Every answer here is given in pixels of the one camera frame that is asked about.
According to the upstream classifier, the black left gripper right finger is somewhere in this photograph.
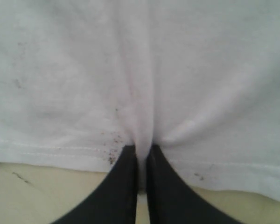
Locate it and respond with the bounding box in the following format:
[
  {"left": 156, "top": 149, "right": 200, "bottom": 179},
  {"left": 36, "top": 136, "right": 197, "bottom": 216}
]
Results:
[{"left": 146, "top": 145, "right": 239, "bottom": 224}]

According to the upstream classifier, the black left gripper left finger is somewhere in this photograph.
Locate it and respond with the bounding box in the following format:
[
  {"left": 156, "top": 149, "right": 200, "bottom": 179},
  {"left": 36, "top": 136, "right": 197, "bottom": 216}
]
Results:
[{"left": 54, "top": 146, "right": 138, "bottom": 224}]

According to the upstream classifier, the white t-shirt with red lettering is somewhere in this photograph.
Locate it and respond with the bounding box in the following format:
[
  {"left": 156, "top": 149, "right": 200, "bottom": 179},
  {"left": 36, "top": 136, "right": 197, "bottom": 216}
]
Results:
[{"left": 0, "top": 0, "right": 280, "bottom": 201}]

